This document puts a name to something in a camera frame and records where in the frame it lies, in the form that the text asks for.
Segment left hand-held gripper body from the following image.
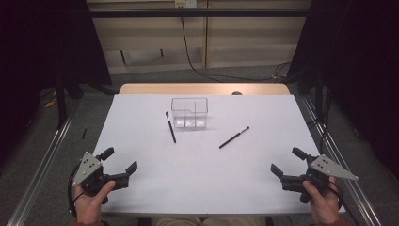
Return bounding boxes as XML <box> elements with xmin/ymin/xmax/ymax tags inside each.
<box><xmin>72</xmin><ymin>152</ymin><xmax>130</xmax><ymax>205</ymax></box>

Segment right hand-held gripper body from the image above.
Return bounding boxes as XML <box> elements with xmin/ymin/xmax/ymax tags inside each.
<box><xmin>280</xmin><ymin>153</ymin><xmax>359</xmax><ymax>204</ymax></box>

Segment black makeup brush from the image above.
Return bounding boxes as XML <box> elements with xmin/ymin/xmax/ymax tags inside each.
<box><xmin>218</xmin><ymin>126</ymin><xmax>250</xmax><ymax>150</ymax></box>
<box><xmin>165</xmin><ymin>111</ymin><xmax>177</xmax><ymax>144</ymax></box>

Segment clear plastic organizer box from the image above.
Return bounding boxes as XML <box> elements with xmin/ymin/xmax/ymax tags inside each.
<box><xmin>170</xmin><ymin>97</ymin><xmax>209</xmax><ymax>129</ymax></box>

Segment person's right hand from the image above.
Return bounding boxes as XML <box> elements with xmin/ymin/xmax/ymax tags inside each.
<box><xmin>302</xmin><ymin>176</ymin><xmax>342</xmax><ymax>224</ymax></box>

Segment person's left hand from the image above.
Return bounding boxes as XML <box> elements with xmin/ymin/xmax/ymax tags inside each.
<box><xmin>72</xmin><ymin>180</ymin><xmax>117</xmax><ymax>224</ymax></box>

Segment black metal stand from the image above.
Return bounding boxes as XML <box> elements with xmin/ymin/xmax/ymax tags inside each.
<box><xmin>55</xmin><ymin>72</ymin><xmax>69</xmax><ymax>130</ymax></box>
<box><xmin>314</xmin><ymin>65</ymin><xmax>330</xmax><ymax>154</ymax></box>

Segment white table sheet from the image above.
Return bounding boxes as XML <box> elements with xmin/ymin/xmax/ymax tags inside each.
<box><xmin>90</xmin><ymin>93</ymin><xmax>346</xmax><ymax>217</ymax></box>

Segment person's legs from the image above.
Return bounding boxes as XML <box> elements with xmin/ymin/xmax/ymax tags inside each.
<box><xmin>152</xmin><ymin>216</ymin><xmax>267</xmax><ymax>226</ymax></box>

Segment wooden table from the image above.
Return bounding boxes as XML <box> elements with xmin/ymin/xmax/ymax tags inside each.
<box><xmin>118</xmin><ymin>82</ymin><xmax>291</xmax><ymax>96</ymax></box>

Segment dark curtain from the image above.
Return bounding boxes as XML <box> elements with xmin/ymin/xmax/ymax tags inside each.
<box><xmin>286</xmin><ymin>0</ymin><xmax>399</xmax><ymax>180</ymax></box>
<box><xmin>0</xmin><ymin>0</ymin><xmax>112</xmax><ymax>168</ymax></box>

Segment black horizontal bar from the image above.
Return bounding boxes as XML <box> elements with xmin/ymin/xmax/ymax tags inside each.
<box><xmin>88</xmin><ymin>8</ymin><xmax>310</xmax><ymax>18</ymax></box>

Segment left hand-held gripper cable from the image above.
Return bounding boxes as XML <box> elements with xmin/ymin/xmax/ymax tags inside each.
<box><xmin>67</xmin><ymin>163</ymin><xmax>84</xmax><ymax>219</ymax></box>

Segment hand-held gripper cable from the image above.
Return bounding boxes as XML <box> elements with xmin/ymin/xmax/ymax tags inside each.
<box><xmin>327</xmin><ymin>180</ymin><xmax>344</xmax><ymax>211</ymax></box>
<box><xmin>67</xmin><ymin>163</ymin><xmax>84</xmax><ymax>219</ymax></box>

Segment right hand-held gripper cable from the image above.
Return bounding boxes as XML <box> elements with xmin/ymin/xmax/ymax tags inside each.
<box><xmin>327</xmin><ymin>180</ymin><xmax>344</xmax><ymax>211</ymax></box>

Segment aluminium rail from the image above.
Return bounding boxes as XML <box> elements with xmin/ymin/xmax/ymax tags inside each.
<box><xmin>300</xmin><ymin>97</ymin><xmax>383</xmax><ymax>226</ymax></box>
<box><xmin>6</xmin><ymin>100</ymin><xmax>81</xmax><ymax>226</ymax></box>

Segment black floor cable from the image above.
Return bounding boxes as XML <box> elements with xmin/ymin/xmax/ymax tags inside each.
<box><xmin>179</xmin><ymin>6</ymin><xmax>293</xmax><ymax>83</ymax></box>

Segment white wall socket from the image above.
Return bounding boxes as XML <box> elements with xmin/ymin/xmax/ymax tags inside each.
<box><xmin>174</xmin><ymin>0</ymin><xmax>198</xmax><ymax>9</ymax></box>

